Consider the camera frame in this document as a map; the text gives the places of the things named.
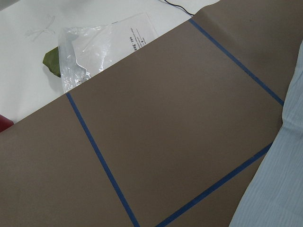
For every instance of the clear plastic bag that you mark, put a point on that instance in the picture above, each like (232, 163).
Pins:
(86, 51)

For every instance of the red bottle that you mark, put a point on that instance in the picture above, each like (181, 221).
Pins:
(5, 123)

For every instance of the light blue button-up shirt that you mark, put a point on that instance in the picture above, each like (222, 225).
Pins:
(274, 197)

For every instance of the green cloth piece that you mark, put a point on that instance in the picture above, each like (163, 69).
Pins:
(51, 61)

